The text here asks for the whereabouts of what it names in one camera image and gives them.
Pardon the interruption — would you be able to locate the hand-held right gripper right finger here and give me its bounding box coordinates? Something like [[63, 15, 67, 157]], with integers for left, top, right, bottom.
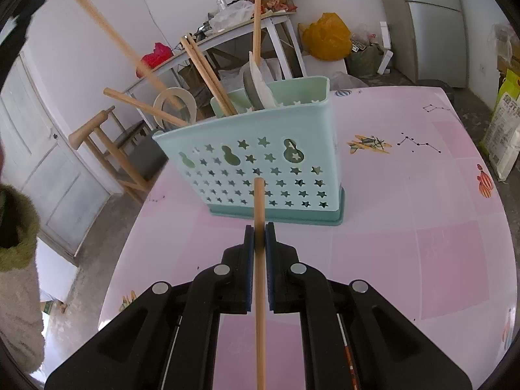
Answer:
[[265, 222, 474, 390]]

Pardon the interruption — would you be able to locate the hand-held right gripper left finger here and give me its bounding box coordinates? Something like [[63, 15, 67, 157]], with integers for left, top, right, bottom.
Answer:
[[45, 224, 255, 390]]

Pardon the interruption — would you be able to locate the tan wooden chopstick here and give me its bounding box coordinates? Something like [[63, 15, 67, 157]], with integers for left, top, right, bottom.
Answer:
[[253, 177, 267, 390], [253, 0, 262, 66], [103, 88, 189, 127], [180, 37, 231, 118], [186, 33, 238, 115], [61, 0, 184, 109]]

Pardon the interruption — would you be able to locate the light blue utensil holder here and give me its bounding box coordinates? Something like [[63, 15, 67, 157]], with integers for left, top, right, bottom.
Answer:
[[152, 75, 345, 227]]

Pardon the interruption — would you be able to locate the large white round spoon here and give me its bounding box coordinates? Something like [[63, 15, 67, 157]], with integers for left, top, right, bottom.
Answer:
[[153, 86, 198, 131]]

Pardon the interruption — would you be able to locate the grey spoon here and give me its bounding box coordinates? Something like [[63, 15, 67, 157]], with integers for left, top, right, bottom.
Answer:
[[239, 65, 269, 110]]

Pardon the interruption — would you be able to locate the small white spoon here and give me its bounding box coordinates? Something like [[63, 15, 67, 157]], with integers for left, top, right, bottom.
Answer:
[[248, 51, 281, 110]]

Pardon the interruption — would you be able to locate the white panel door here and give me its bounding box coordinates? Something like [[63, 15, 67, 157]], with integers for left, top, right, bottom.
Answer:
[[0, 49, 112, 256]]

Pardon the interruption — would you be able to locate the pink printed tablecloth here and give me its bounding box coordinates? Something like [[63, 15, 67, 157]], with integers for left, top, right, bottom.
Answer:
[[97, 85, 513, 390]]

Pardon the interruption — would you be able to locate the red plastic bag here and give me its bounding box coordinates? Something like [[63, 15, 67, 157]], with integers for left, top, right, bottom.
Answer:
[[141, 43, 173, 78]]

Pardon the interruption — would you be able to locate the wooden chair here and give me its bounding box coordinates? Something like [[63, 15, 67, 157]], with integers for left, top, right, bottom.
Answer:
[[68, 106, 171, 204]]

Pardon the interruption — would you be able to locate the white plastic bag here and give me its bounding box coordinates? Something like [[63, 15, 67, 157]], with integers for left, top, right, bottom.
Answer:
[[209, 0, 254, 33]]

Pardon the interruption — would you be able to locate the green bag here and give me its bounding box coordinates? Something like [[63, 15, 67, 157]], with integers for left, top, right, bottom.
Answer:
[[349, 43, 386, 76]]

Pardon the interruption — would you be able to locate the white fluffy garment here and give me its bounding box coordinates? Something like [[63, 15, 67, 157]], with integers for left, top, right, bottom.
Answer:
[[0, 236, 46, 374]]

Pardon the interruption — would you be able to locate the white side table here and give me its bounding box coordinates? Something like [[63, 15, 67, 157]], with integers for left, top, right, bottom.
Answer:
[[122, 8, 307, 94]]

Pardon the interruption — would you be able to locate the yellow plastic bag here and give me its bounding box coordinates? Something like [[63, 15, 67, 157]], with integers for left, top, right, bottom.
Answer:
[[298, 12, 352, 61]]

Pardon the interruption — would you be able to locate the white upright box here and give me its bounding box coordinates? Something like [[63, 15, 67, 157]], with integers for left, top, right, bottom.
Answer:
[[379, 20, 394, 74]]

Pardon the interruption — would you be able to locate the white and yellow sack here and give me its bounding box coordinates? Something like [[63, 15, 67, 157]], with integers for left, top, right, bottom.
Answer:
[[479, 68, 520, 181]]

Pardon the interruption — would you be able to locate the grey refrigerator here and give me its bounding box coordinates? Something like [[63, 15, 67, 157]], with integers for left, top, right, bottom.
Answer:
[[396, 0, 474, 89]]

